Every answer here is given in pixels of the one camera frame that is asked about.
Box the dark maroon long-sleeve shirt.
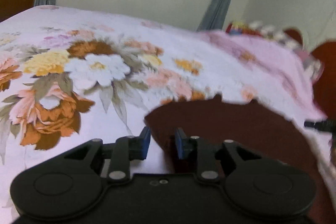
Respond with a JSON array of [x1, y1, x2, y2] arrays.
[[145, 95, 335, 223]]

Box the red wooden headboard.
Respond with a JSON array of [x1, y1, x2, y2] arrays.
[[284, 28, 335, 119]]

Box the striped pillow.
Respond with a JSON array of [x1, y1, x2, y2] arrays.
[[248, 21, 324, 84]]

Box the pink blanket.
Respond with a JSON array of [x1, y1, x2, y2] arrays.
[[199, 30, 327, 120]]

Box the floral pink bed sheet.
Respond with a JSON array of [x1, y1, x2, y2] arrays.
[[0, 5, 336, 224]]

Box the colourful red pillow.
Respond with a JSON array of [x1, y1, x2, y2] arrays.
[[226, 21, 262, 37]]

